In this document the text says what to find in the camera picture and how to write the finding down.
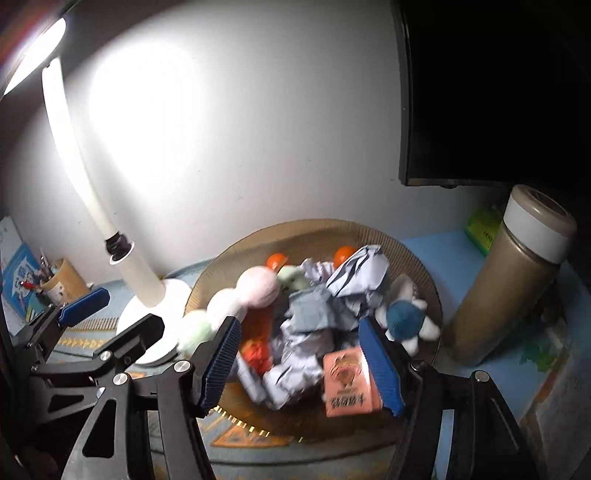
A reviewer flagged amber glass bowl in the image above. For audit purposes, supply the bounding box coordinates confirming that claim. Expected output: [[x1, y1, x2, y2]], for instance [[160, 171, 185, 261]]
[[182, 218, 445, 464]]

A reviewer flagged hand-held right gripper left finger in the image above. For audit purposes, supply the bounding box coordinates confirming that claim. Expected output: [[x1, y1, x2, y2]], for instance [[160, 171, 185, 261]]
[[60, 316, 243, 480]]

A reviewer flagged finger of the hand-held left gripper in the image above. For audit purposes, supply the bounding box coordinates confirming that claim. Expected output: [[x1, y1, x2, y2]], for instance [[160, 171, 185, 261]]
[[11, 287, 112, 357], [30, 314, 166, 408]]

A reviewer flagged cardboard pen holder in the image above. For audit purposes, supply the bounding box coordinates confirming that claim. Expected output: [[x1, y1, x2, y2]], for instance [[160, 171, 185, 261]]
[[44, 257, 90, 305]]

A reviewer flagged bunch of dark pens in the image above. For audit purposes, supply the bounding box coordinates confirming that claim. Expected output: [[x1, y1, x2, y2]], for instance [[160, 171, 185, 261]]
[[37, 249, 58, 282]]

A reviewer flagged blue book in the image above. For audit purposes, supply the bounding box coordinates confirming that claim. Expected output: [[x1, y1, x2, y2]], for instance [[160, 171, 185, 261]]
[[0, 242, 44, 324]]

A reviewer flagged plain dango plush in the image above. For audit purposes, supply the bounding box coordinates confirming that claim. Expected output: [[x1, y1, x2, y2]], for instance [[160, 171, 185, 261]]
[[178, 267, 281, 356]]

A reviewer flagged green packet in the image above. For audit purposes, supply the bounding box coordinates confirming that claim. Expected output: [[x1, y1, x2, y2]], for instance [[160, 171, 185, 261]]
[[464, 207, 504, 257]]

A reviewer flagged black monitor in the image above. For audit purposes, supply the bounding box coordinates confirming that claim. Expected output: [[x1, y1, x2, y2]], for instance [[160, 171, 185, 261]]
[[392, 0, 591, 188]]

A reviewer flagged white desk lamp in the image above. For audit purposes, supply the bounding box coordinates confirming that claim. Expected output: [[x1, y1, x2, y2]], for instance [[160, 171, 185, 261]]
[[0, 16, 192, 367]]

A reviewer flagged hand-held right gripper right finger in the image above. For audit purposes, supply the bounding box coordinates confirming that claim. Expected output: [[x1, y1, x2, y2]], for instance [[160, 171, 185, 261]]
[[358, 316, 541, 480]]

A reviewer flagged red orange snack bag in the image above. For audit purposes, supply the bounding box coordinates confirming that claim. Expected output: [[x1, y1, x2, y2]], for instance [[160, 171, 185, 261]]
[[240, 307, 278, 376]]

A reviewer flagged pink box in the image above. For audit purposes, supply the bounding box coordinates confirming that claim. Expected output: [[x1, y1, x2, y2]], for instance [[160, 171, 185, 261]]
[[322, 348, 384, 418]]

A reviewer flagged white and blue plush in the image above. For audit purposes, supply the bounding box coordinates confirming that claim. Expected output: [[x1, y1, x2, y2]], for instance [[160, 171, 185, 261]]
[[375, 274, 441, 356]]

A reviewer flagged dango plush with faces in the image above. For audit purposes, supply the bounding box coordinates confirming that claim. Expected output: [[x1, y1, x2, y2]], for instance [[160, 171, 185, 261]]
[[277, 265, 315, 294]]

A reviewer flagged gold thermos bottle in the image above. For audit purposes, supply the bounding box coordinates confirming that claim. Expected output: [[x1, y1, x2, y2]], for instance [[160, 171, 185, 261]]
[[444, 185, 578, 366]]

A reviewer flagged patterned table mat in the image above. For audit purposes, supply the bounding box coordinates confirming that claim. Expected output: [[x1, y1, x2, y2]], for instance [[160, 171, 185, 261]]
[[44, 261, 416, 480]]

